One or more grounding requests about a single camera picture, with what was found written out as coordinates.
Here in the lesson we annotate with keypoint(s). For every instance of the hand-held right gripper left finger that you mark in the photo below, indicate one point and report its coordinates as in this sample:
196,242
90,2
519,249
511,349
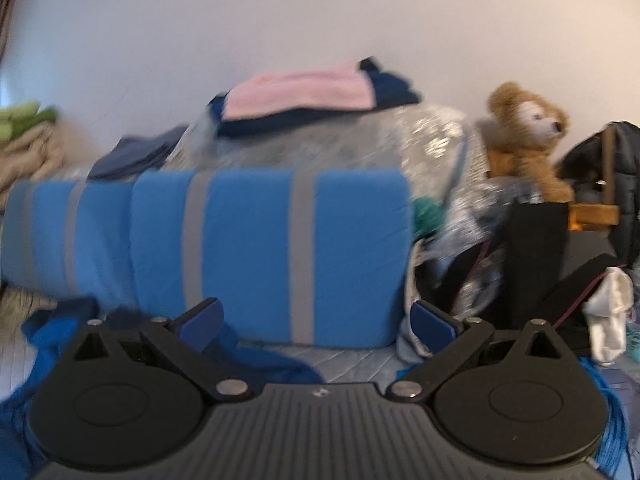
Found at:
202,325

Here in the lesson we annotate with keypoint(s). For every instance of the teal cloth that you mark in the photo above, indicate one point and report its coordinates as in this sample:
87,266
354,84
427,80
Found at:
427,215

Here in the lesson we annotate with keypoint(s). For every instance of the brown teddy bear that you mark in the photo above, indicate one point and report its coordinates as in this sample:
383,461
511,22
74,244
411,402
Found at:
525,130

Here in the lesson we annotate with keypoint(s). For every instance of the pink folded cloth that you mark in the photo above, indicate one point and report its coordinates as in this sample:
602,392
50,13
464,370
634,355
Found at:
300,92

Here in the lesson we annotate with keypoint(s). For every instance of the beige quilted comforter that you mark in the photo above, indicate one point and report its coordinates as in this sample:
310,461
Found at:
30,160

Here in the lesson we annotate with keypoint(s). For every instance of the green cloth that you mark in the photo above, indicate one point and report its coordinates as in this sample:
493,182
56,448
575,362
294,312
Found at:
20,117

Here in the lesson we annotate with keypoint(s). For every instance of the small blue striped pillow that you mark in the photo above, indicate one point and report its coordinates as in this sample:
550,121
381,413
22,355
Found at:
50,240

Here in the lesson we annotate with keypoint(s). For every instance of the blue fleece garment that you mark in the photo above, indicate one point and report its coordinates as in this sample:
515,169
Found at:
280,367

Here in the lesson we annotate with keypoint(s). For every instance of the large blue striped pillow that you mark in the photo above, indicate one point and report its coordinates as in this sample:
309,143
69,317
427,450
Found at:
250,250

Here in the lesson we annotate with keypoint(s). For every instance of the grey-blue dark cloth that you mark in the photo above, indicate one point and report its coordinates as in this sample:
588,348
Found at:
137,155

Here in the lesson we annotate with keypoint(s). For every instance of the navy folded cloth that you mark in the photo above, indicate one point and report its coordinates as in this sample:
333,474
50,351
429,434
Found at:
390,87

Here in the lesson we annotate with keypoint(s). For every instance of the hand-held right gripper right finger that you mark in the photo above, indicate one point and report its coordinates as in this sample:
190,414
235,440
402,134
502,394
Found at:
431,327

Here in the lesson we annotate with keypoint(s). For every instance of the white cloth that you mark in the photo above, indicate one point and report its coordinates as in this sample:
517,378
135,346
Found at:
607,315

